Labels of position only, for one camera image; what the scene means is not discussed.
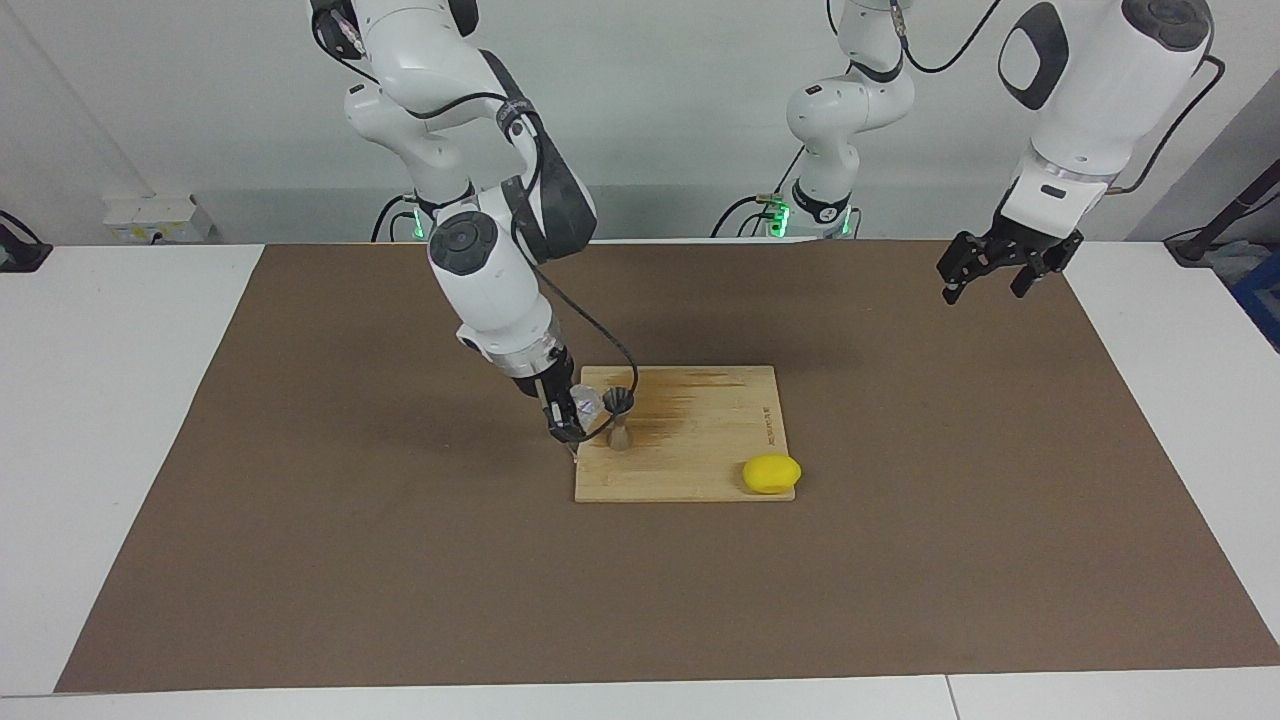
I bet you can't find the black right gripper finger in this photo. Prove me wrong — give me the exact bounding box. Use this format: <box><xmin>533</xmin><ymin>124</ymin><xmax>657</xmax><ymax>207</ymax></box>
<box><xmin>540</xmin><ymin>392</ymin><xmax>589</xmax><ymax>444</ymax></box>

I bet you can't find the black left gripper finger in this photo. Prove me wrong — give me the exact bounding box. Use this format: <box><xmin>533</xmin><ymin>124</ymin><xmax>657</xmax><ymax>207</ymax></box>
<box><xmin>1009</xmin><ymin>244</ymin><xmax>1082</xmax><ymax>300</ymax></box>
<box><xmin>936</xmin><ymin>230</ymin><xmax>1001</xmax><ymax>306</ymax></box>

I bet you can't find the steel double jigger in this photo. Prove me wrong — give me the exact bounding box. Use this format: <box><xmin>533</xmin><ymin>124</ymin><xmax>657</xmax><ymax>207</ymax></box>
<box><xmin>602</xmin><ymin>388</ymin><xmax>638</xmax><ymax>453</ymax></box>

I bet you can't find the black tripod stand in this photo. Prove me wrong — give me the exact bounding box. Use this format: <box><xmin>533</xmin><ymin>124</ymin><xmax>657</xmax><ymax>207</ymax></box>
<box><xmin>1165</xmin><ymin>160</ymin><xmax>1280</xmax><ymax>267</ymax></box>

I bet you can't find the wooden cutting board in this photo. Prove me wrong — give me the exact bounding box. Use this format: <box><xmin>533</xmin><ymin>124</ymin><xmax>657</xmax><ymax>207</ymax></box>
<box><xmin>567</xmin><ymin>365</ymin><xmax>798</xmax><ymax>504</ymax></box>

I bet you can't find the yellow lemon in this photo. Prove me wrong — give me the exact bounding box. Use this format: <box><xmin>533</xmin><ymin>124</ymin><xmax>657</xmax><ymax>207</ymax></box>
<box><xmin>742</xmin><ymin>454</ymin><xmax>803</xmax><ymax>497</ymax></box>

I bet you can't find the blue crate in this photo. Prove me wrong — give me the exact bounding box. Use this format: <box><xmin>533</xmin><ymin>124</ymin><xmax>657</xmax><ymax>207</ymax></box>
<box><xmin>1230</xmin><ymin>250</ymin><xmax>1280</xmax><ymax>353</ymax></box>

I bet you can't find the brown table mat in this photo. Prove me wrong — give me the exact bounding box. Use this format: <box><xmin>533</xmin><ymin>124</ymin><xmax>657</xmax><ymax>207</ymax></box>
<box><xmin>55</xmin><ymin>238</ymin><xmax>1280</xmax><ymax>693</ymax></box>

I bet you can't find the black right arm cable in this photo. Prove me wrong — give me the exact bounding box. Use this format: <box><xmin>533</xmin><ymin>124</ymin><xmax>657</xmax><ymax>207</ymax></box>
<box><xmin>315</xmin><ymin>0</ymin><xmax>641</xmax><ymax>446</ymax></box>

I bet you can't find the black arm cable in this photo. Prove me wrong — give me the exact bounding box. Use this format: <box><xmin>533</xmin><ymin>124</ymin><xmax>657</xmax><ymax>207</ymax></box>
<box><xmin>315</xmin><ymin>0</ymin><xmax>641</xmax><ymax>446</ymax></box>
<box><xmin>893</xmin><ymin>0</ymin><xmax>1227</xmax><ymax>196</ymax></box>

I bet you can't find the black left base cable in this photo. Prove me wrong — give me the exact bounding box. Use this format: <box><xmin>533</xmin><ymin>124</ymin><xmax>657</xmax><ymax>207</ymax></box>
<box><xmin>710</xmin><ymin>148</ymin><xmax>806</xmax><ymax>239</ymax></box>

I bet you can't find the black base cable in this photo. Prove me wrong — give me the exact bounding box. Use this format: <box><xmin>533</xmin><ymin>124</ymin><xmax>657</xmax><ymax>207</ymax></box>
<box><xmin>710</xmin><ymin>148</ymin><xmax>806</xmax><ymax>239</ymax></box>
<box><xmin>370</xmin><ymin>193</ymin><xmax>419</xmax><ymax>244</ymax></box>

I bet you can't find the black right base cable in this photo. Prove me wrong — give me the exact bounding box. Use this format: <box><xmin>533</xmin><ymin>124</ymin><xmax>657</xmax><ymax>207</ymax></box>
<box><xmin>370</xmin><ymin>193</ymin><xmax>419</xmax><ymax>244</ymax></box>

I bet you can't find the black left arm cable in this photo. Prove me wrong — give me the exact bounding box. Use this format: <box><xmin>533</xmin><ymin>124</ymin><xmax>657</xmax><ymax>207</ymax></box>
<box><xmin>893</xmin><ymin>0</ymin><xmax>1227</xmax><ymax>196</ymax></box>

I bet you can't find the white wall socket box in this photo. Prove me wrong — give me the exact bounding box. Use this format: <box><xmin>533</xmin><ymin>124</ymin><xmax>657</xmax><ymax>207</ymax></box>
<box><xmin>103</xmin><ymin>195</ymin><xmax>213</xmax><ymax>246</ymax></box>

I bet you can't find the black clamp mount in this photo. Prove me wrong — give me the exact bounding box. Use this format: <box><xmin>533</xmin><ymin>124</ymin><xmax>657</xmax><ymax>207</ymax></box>
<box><xmin>0</xmin><ymin>210</ymin><xmax>53</xmax><ymax>273</ymax></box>

